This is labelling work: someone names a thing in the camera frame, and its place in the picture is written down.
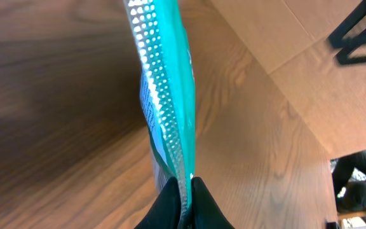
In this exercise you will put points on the green white gloves package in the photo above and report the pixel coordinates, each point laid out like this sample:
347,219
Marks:
167,91

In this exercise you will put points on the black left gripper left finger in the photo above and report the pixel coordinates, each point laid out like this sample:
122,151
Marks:
165,211

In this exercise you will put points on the black metal stand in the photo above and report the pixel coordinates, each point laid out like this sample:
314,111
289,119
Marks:
349,35

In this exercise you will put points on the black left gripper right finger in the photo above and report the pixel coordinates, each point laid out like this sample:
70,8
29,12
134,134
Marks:
206,212

